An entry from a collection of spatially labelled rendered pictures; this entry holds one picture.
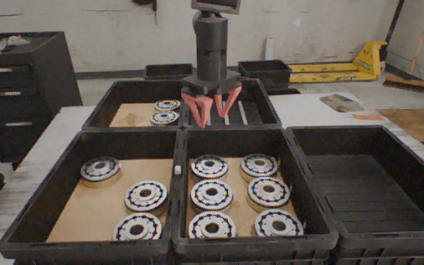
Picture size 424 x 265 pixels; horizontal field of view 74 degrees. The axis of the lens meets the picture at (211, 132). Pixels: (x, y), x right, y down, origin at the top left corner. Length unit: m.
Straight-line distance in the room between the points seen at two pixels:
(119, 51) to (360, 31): 3.34
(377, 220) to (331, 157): 0.25
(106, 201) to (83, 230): 0.09
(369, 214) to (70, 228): 0.70
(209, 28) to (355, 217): 0.54
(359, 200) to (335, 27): 3.80
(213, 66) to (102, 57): 3.59
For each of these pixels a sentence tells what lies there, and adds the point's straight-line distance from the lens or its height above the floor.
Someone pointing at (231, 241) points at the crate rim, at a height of 0.93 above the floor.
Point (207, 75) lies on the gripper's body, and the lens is 0.52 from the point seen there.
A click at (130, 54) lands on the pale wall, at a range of 3.99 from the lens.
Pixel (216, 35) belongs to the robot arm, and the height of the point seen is 1.24.
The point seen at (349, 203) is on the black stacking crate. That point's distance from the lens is 0.80.
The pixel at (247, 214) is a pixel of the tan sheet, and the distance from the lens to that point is 0.70.
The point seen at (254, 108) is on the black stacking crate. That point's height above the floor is 0.83.
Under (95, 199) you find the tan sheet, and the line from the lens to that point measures 0.79.
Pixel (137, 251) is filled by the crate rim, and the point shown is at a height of 0.92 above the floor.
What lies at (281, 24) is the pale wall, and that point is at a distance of 4.14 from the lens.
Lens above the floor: 1.34
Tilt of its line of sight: 31 degrees down
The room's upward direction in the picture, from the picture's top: straight up
